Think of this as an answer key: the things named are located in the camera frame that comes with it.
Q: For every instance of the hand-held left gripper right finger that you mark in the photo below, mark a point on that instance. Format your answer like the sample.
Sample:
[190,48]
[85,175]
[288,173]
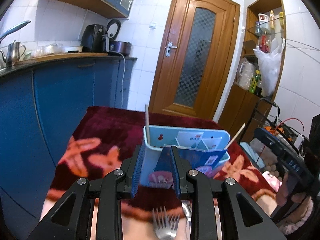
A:
[175,172]

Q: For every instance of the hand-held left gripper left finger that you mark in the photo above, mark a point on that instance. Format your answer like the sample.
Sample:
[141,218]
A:
[138,172]

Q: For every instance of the light blue utensil holder box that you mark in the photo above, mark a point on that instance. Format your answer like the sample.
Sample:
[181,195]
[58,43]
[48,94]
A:
[160,137]

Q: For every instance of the person's right hand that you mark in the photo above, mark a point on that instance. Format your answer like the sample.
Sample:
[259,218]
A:
[282,190]

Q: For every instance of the pile of pale round produce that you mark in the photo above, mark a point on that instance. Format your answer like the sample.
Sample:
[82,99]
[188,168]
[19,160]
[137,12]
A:
[272,172]

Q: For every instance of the pink packet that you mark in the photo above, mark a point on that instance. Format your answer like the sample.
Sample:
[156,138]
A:
[272,182]

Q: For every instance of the light blue plastic box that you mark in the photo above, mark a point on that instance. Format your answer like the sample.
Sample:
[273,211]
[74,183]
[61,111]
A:
[250,152]

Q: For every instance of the metal spoon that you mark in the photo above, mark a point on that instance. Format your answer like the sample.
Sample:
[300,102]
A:
[187,212]

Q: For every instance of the black metal rack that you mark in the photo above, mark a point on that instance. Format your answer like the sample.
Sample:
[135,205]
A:
[278,112]

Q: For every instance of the wooden chopstick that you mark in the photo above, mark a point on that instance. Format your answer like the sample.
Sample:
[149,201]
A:
[236,135]
[147,122]

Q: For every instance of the dark red floral blanket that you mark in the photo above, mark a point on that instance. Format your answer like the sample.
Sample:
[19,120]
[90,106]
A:
[100,130]

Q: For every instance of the wooden niche shelf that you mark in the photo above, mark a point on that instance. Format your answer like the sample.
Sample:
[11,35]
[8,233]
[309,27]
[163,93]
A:
[237,110]

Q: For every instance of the green bottle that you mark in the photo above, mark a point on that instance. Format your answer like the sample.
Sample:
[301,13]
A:
[253,82]

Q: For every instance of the white plastic bag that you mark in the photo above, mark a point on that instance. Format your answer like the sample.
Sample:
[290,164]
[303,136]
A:
[268,72]

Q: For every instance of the clear plastic jug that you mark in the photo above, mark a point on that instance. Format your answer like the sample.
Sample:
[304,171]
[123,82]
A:
[246,75]

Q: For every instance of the wooden door with glass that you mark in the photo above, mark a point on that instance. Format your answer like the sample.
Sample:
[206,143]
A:
[175,80]

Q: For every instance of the blue kitchen base cabinets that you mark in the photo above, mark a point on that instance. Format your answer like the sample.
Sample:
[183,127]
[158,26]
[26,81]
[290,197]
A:
[62,92]

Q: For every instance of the red bottle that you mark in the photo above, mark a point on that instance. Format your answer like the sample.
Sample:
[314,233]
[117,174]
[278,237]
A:
[264,43]

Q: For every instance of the rice cooker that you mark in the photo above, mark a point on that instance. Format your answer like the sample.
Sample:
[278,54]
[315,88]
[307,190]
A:
[120,47]

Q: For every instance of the white container with red label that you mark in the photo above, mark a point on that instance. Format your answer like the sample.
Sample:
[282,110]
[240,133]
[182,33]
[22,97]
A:
[263,21]

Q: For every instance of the black air fryer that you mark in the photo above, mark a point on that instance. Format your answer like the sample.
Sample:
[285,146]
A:
[92,37]

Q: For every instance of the metal kettle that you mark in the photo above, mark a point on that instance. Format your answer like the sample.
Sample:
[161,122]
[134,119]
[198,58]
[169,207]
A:
[13,53]

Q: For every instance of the curved metal faucet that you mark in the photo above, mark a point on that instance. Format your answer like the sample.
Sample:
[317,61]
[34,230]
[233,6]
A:
[15,27]

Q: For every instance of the white light switch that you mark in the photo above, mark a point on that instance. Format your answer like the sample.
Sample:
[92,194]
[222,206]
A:
[152,25]

